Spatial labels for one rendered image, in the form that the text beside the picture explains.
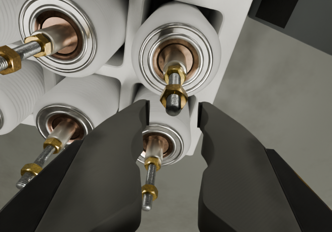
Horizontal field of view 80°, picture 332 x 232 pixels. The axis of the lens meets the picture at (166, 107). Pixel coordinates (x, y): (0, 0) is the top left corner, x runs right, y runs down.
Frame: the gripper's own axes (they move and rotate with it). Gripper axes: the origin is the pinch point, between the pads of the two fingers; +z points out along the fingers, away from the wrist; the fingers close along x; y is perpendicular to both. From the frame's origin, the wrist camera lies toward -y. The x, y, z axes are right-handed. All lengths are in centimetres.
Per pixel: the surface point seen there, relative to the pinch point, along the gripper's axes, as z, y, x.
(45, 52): 5.7, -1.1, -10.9
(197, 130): 16.8, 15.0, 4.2
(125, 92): 16.9, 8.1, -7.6
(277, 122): 35, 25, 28
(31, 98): 14.1, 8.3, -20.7
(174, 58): 7.3, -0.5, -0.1
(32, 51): 4.6, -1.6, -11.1
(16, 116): 10.6, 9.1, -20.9
